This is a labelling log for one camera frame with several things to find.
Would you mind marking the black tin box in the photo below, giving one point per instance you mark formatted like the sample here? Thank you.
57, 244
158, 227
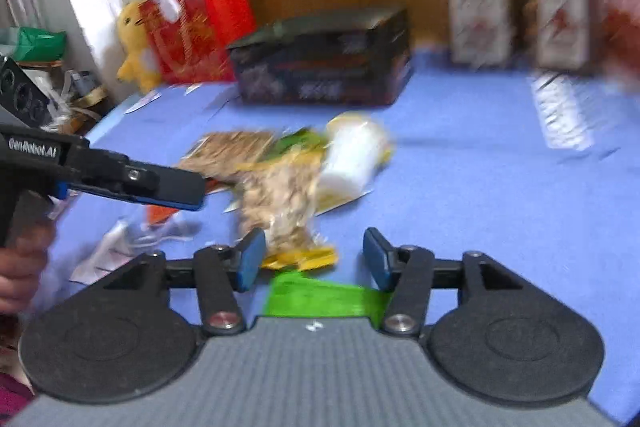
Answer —
325, 67

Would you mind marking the red gift box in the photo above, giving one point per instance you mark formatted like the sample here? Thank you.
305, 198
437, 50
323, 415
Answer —
205, 27

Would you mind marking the person's left hand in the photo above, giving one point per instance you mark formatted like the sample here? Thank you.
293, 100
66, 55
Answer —
22, 267

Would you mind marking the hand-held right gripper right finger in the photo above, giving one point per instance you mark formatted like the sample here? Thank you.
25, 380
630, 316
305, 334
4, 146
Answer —
376, 257

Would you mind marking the bright green snack packet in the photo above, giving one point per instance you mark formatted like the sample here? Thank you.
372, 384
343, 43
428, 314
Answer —
320, 297

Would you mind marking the clear peanut snack packet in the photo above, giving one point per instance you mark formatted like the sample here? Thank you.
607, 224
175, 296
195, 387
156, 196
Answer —
280, 202

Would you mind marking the white plastic cup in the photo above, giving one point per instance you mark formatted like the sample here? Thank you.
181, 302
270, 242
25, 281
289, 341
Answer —
352, 152

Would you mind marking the brown snack packet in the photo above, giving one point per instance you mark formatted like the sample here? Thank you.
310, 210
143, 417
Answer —
227, 152

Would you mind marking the green plastic bag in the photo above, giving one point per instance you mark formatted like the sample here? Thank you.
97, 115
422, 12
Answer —
35, 43

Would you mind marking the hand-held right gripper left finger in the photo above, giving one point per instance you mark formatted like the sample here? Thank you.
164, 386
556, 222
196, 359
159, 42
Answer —
251, 259

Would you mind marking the blue printed tablecloth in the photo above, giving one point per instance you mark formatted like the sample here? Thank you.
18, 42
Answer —
475, 187

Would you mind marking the yellow duck plush toy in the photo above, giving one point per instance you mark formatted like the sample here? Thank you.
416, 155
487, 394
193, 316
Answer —
137, 52

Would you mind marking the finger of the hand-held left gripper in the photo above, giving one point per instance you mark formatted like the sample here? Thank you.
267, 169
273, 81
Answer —
160, 187

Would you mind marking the nut jar with gold lid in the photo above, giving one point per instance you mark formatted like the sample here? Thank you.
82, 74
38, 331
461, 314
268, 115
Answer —
560, 17
480, 22

